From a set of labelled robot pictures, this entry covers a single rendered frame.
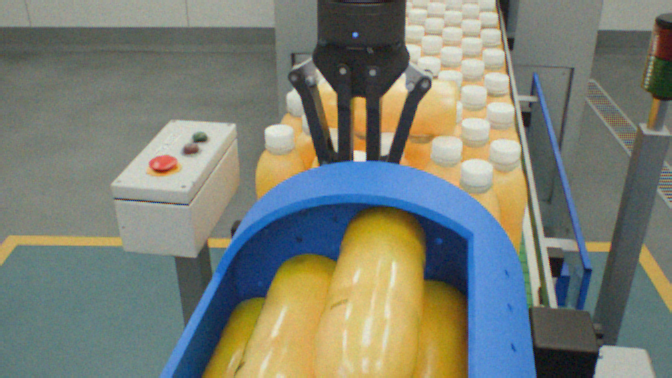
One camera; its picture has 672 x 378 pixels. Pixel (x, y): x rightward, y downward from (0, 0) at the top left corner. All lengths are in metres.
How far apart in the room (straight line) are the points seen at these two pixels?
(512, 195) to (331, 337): 0.49
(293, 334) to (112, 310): 1.99
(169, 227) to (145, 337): 1.48
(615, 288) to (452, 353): 0.68
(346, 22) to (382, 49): 0.05
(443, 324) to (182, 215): 0.41
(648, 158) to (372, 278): 0.65
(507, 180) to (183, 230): 0.42
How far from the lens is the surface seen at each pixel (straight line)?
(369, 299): 0.47
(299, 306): 0.53
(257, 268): 0.66
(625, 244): 1.13
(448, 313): 0.56
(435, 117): 0.88
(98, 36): 5.25
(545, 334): 0.78
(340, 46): 0.58
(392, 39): 0.56
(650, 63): 1.01
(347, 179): 0.55
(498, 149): 0.88
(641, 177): 1.07
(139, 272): 2.62
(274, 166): 0.91
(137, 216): 0.87
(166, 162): 0.87
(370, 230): 0.54
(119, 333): 2.37
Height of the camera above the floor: 1.50
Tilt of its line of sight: 29 degrees down
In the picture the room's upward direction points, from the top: straight up
